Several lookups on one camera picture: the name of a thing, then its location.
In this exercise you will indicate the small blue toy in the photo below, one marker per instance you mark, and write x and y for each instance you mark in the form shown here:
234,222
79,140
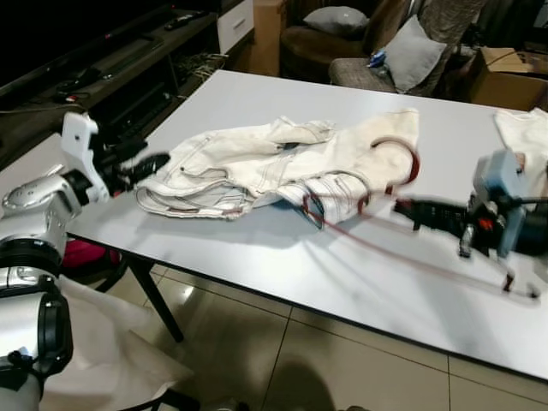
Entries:
378,60

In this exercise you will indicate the patterned fabric armchair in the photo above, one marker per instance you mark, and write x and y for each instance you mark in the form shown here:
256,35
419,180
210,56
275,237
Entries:
360,75

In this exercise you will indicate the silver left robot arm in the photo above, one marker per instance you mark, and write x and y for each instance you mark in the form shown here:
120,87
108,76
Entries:
30,201

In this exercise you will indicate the square grey pillow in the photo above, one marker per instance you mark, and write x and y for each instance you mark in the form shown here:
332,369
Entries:
415,56

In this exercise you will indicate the white drawer unit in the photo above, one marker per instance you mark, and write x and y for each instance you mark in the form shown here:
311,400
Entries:
235,26

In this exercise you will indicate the black television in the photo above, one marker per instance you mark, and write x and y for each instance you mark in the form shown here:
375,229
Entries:
51,34

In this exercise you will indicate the white cloth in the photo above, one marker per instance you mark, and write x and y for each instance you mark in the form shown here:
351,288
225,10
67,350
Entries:
103,351

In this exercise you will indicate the white rectangular table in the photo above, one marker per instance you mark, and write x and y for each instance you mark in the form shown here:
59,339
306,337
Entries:
257,257

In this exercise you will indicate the oval grey cushion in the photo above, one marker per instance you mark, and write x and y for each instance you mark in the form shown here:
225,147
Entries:
336,20

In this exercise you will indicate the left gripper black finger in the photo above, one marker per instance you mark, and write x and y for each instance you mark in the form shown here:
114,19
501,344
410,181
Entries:
141,176
150,161

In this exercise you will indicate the open cardboard box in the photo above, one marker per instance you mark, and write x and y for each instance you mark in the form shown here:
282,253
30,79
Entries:
505,90

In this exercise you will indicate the tall brown cardboard box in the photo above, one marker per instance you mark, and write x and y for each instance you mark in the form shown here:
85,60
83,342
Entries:
267,34

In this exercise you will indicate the magenta fabric item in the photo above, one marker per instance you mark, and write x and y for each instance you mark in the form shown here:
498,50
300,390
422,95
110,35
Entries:
86,255

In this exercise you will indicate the dark red plastic hanger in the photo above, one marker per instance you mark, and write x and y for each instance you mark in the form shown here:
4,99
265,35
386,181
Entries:
414,163

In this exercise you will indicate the black TV stand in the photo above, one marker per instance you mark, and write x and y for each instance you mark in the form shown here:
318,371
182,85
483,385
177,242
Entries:
128,60

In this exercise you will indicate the brown armchair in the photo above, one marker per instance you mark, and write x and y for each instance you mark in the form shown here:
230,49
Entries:
295,51

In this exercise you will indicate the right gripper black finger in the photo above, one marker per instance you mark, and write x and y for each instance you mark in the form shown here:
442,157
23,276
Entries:
415,206
419,223

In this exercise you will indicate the cream stitched jeans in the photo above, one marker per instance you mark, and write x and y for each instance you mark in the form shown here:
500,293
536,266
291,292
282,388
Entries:
248,163

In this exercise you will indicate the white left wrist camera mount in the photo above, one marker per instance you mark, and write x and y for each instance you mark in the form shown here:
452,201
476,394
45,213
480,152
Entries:
79,141

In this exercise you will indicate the cream printed garment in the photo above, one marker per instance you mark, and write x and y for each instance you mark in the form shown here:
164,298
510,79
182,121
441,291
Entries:
527,133

